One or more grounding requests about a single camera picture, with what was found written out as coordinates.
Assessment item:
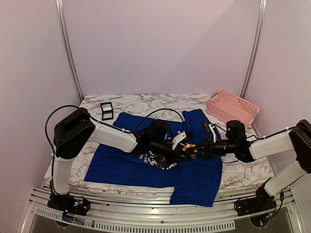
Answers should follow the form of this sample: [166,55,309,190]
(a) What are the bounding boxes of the orange yellow flower brooch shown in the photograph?
[182,144,198,158]

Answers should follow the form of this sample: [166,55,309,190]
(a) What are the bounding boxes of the blue printed t-shirt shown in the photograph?
[84,108,224,208]

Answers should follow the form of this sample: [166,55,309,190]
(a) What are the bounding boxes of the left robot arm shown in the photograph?
[47,107,193,211]

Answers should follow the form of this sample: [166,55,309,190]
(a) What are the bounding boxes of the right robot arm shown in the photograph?
[194,119,311,212]

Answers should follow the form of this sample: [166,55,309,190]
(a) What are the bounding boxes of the black brooch display box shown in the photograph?
[100,101,114,121]

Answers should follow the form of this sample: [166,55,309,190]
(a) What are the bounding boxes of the pink plastic basket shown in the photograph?
[206,89,260,127]

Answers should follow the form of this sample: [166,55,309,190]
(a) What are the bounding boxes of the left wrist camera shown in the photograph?
[172,131,193,150]

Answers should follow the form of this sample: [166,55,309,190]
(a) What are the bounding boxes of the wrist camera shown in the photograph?
[172,131,193,150]
[202,121,217,143]

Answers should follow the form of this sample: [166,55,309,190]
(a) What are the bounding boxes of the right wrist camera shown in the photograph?
[202,121,217,143]

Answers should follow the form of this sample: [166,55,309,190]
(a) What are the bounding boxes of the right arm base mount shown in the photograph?
[234,194,278,218]

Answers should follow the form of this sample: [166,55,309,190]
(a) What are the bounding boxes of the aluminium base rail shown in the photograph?
[20,188,303,233]

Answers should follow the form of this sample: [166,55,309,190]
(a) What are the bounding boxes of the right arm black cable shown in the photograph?
[211,123,299,216]

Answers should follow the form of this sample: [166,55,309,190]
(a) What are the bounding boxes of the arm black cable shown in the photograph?
[45,104,185,156]
[211,123,299,216]

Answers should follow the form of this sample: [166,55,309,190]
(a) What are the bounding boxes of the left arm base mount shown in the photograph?
[47,193,90,216]

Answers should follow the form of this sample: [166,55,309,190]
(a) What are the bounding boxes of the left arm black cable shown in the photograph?
[45,104,185,156]

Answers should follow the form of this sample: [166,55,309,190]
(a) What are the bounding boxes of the left aluminium frame post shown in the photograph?
[55,0,84,102]

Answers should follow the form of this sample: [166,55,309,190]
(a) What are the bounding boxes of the aluminium frame post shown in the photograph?
[55,0,84,102]
[240,0,267,99]

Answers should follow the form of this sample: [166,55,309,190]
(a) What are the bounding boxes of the right aluminium frame post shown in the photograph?
[240,0,267,99]

